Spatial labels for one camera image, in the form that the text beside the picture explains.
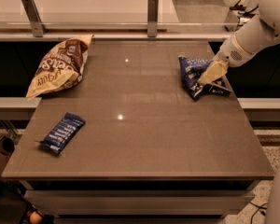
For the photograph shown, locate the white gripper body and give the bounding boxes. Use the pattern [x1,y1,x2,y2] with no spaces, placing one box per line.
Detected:
[218,32,255,67]

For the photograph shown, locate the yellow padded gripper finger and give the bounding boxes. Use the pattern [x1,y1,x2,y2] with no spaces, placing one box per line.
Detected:
[198,61,229,85]

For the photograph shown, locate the blue kettle chip bag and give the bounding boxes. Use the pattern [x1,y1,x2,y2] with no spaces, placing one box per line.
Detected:
[178,55,231,101]

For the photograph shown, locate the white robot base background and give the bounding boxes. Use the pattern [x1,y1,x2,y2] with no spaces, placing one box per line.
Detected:
[224,0,259,32]

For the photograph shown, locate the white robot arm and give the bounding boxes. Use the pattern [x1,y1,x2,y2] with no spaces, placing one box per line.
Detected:
[198,0,280,224]

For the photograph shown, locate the brown chip bag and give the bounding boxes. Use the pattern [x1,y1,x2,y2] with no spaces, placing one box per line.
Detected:
[26,35,92,99]

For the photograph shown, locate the blue snack bar wrapper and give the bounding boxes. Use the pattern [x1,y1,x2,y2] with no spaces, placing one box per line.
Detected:
[39,113,86,155]

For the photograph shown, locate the orange ball under table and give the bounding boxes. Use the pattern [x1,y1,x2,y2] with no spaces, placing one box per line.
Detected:
[29,211,43,224]

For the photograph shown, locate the middle metal rail bracket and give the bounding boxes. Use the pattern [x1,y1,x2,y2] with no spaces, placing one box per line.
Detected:
[147,0,159,37]

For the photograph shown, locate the metal rail bracket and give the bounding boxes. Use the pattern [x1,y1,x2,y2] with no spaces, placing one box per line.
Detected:
[21,0,46,37]
[147,0,159,37]

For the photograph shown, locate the black floor cables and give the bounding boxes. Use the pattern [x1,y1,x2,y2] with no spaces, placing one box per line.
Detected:
[249,201,269,224]

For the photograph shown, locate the left metal rail bracket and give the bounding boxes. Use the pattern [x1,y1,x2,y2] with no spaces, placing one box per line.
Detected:
[21,0,46,37]

